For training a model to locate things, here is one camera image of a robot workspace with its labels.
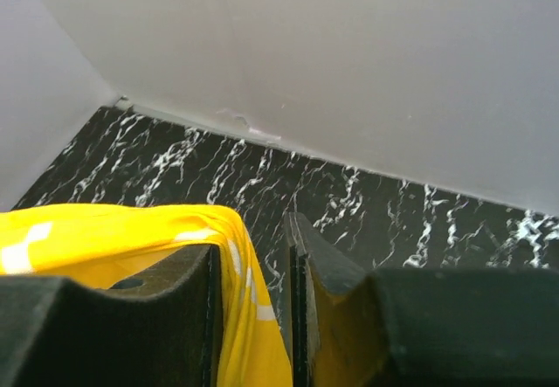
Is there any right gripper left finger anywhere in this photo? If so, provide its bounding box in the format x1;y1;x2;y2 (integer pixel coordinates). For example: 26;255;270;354
1;245;223;386

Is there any yellow Pikachu pillowcase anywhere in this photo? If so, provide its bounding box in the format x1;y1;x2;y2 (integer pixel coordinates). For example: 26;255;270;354
1;204;293;386

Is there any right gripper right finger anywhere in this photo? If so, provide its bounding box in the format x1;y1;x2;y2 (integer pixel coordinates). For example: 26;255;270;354
284;213;558;386

